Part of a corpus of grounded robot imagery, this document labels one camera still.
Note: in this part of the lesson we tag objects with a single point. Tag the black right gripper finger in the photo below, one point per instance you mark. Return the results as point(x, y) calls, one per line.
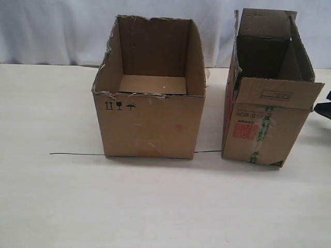
point(324, 109)

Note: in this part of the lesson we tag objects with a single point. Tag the narrow cardboard box with flaps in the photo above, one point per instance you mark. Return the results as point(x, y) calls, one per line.
point(271, 88)

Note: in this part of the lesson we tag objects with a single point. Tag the large open cardboard box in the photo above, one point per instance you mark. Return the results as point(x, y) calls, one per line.
point(149, 91)

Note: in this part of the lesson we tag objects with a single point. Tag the thin dark line marker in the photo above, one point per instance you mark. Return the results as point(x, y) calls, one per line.
point(101, 154)

